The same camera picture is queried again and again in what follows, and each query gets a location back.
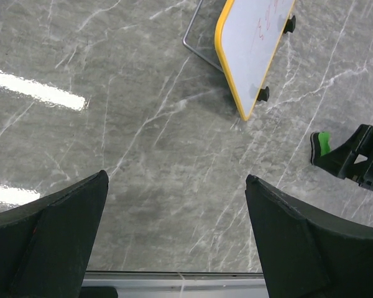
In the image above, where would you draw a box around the aluminium front rail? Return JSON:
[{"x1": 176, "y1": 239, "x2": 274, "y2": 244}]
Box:
[{"x1": 82, "y1": 271, "x2": 269, "y2": 297}]

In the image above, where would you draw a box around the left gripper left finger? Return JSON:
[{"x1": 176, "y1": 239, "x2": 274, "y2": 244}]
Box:
[{"x1": 0, "y1": 170, "x2": 109, "y2": 297}]

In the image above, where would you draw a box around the green whiteboard eraser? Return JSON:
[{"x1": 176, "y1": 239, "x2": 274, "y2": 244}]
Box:
[{"x1": 310, "y1": 132, "x2": 331, "y2": 165}]

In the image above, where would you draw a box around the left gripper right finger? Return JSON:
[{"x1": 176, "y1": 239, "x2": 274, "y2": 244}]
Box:
[{"x1": 245, "y1": 175, "x2": 373, "y2": 297}]

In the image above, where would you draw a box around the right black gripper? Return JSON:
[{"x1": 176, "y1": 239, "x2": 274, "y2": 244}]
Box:
[{"x1": 316, "y1": 124, "x2": 373, "y2": 191}]

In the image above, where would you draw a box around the yellow framed whiteboard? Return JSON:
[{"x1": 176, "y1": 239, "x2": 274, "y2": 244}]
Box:
[{"x1": 182, "y1": 0, "x2": 298, "y2": 122}]

